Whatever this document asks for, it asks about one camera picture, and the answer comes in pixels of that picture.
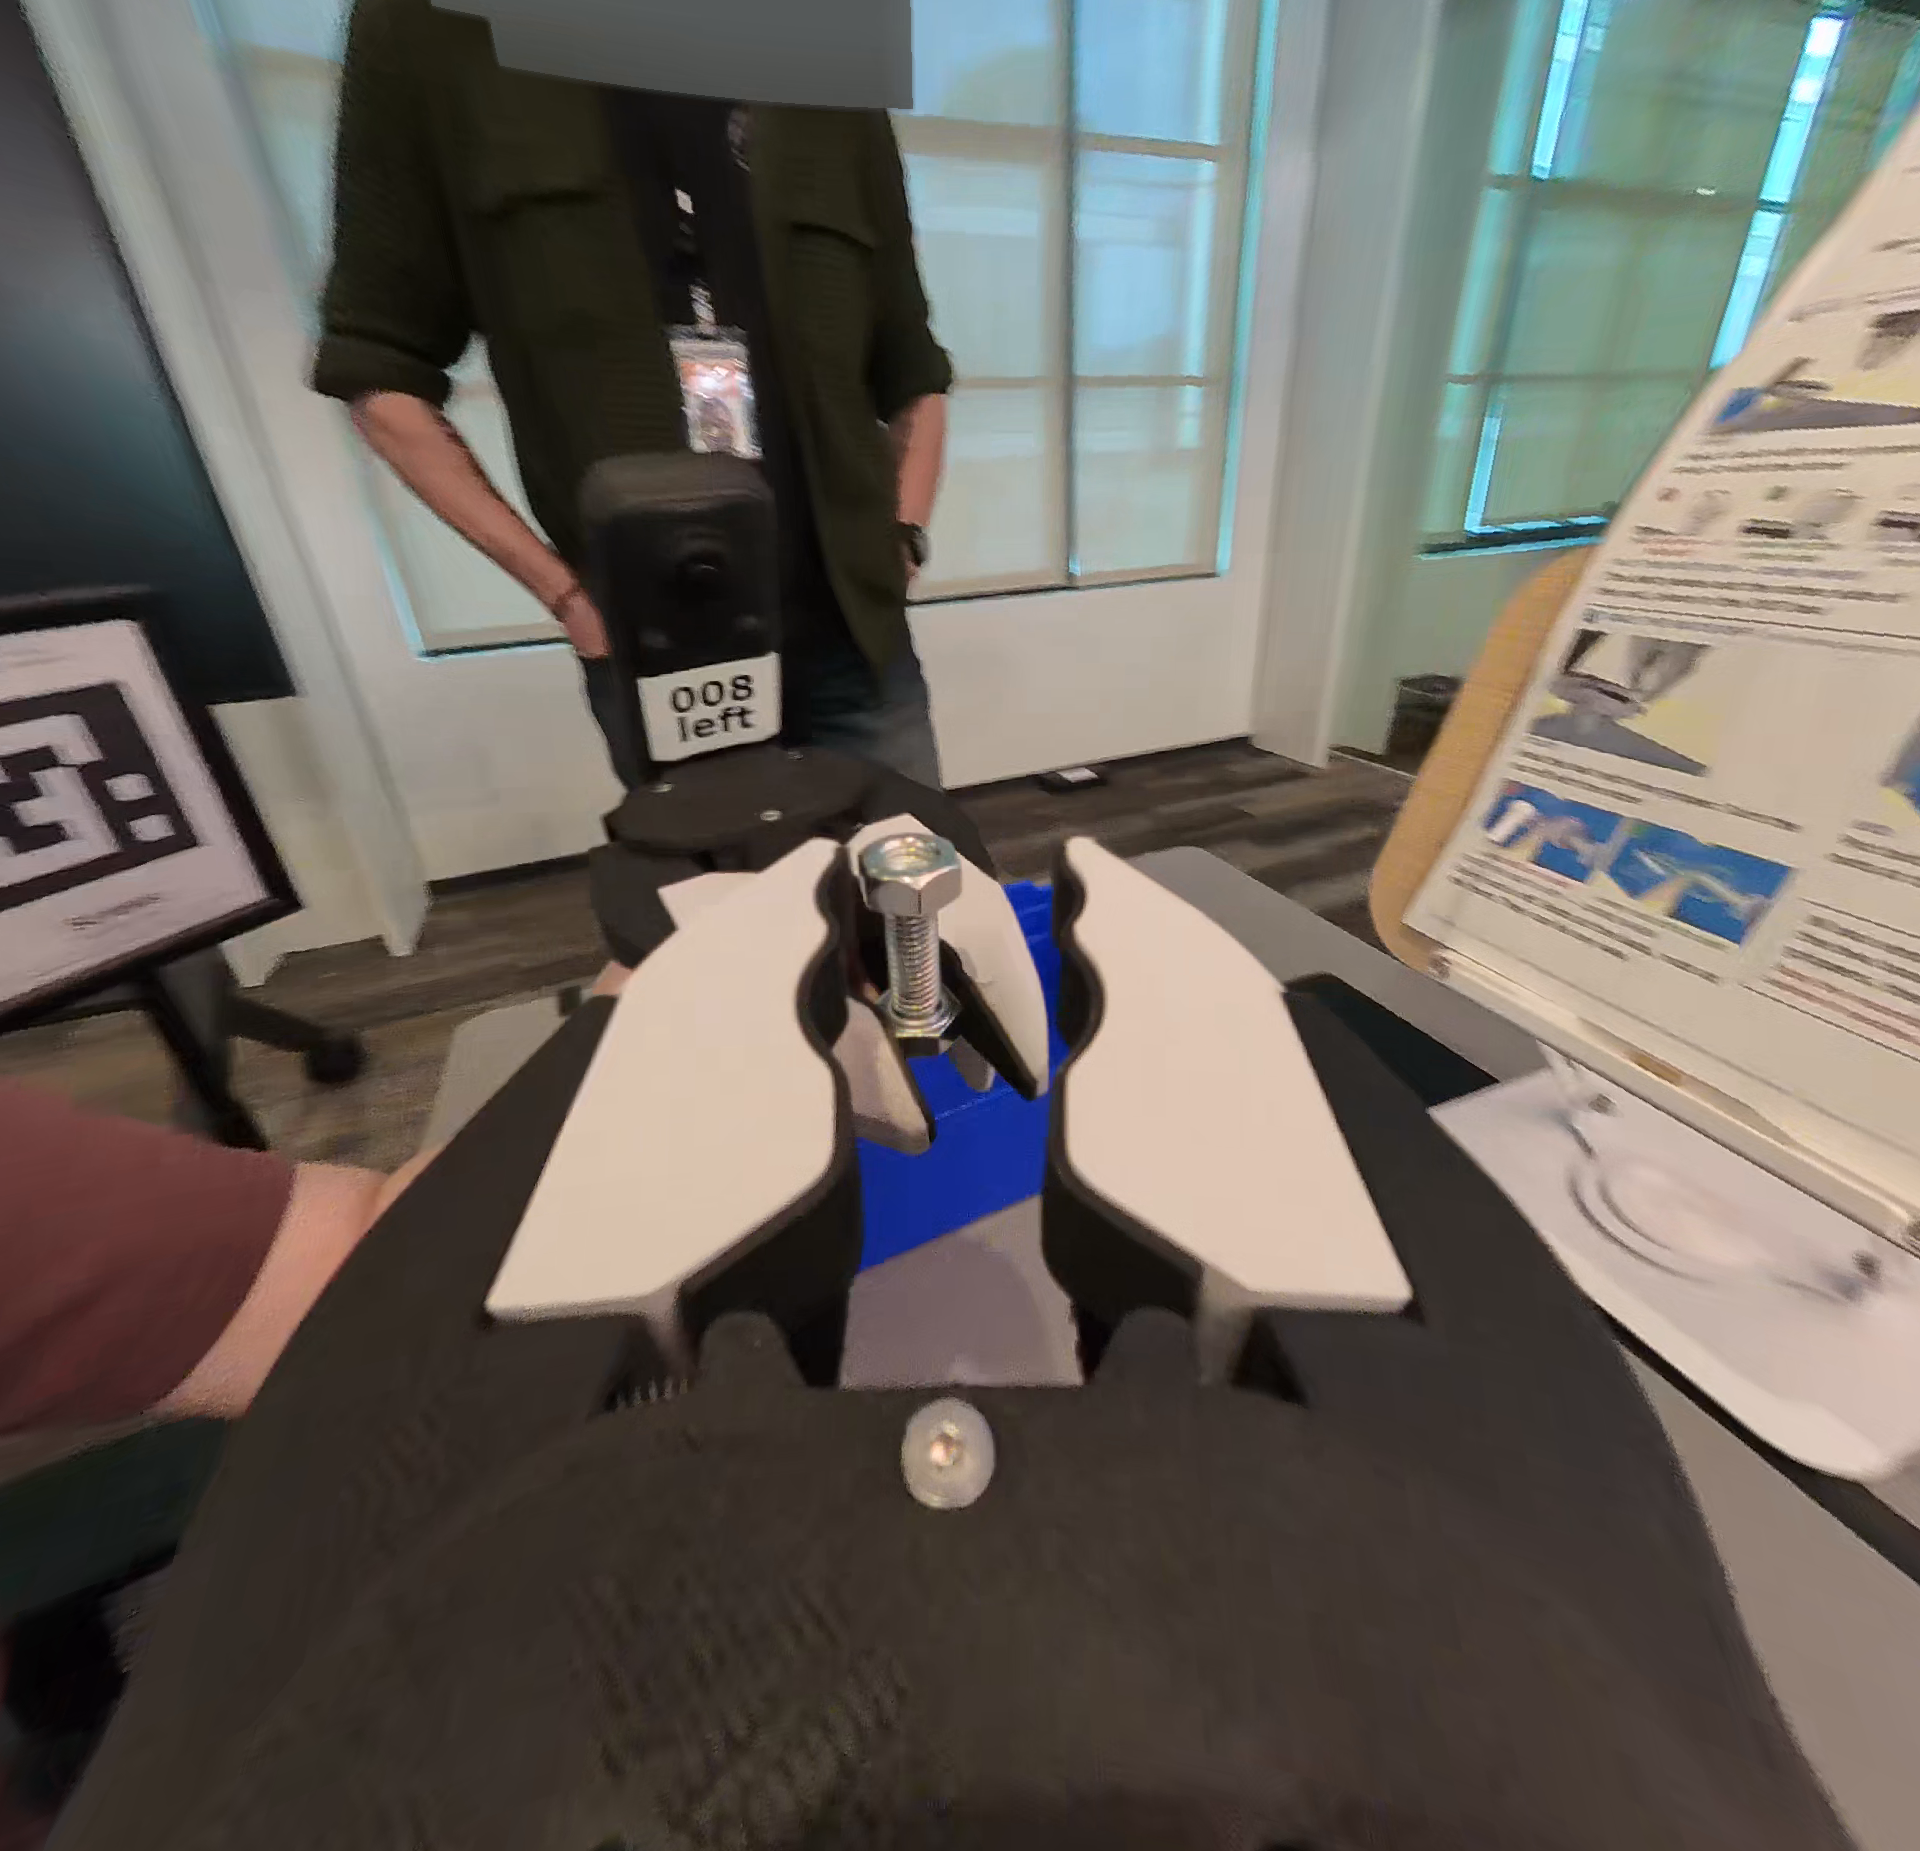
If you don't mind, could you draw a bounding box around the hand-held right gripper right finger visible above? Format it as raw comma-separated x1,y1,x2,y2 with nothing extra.
1042,835,1416,1387

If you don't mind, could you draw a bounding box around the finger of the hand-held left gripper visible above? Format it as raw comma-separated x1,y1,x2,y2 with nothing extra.
844,813,1049,1105
656,837,943,1151

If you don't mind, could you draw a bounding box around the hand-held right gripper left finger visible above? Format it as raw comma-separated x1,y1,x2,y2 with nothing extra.
482,837,863,1387

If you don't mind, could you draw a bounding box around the silver hex bolt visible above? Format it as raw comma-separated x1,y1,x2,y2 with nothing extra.
854,833,966,1049

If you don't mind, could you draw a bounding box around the blue plastic parts bin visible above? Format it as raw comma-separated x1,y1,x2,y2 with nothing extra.
853,875,1078,1277

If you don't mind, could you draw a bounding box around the silver hex nut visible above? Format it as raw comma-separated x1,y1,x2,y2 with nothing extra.
854,833,966,911

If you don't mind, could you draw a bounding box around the person's left forearm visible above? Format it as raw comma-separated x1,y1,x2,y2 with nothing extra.
147,965,636,1421

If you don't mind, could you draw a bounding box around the black desk mat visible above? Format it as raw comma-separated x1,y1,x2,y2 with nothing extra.
1287,969,1920,1559

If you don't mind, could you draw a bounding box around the black sign stand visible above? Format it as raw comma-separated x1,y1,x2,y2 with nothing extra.
132,947,372,1151

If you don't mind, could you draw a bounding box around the large grid window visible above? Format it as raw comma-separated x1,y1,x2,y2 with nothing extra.
177,0,1284,659

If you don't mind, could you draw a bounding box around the instruction sheet on stand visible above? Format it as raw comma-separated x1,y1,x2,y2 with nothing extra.
1368,111,1920,1481

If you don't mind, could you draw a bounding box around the black framed marker sign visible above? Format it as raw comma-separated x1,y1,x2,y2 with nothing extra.
0,585,306,1031

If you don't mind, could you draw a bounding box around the large black screen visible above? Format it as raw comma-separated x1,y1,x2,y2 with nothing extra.
0,0,298,707

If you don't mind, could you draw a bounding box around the narrow side window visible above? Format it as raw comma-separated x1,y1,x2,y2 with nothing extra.
1416,0,1897,559

